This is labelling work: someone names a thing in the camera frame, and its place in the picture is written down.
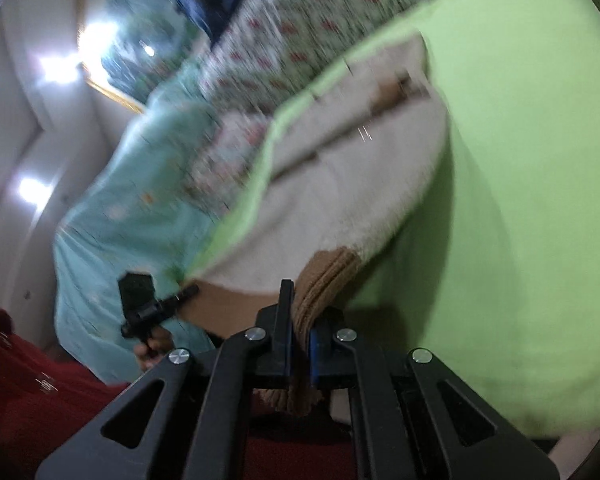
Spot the person's left hand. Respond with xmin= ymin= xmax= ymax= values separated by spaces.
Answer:
xmin=133 ymin=326 xmax=174 ymax=373

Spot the beige knitted sweater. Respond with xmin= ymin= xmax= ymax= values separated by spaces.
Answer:
xmin=181 ymin=35 xmax=448 ymax=346

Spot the teal floral pillow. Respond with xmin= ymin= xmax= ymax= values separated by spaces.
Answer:
xmin=53 ymin=63 xmax=216 ymax=385

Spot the red sweater left forearm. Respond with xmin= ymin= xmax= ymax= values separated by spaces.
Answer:
xmin=0 ymin=309 xmax=126 ymax=479

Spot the light green bed sheet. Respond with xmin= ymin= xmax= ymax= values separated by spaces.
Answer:
xmin=184 ymin=0 xmax=600 ymax=441

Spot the gold framed picture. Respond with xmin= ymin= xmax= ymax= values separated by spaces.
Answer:
xmin=76 ymin=0 xmax=206 ymax=110

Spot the pink floral ruffled cushion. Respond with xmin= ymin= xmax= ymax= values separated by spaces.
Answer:
xmin=185 ymin=112 xmax=271 ymax=218

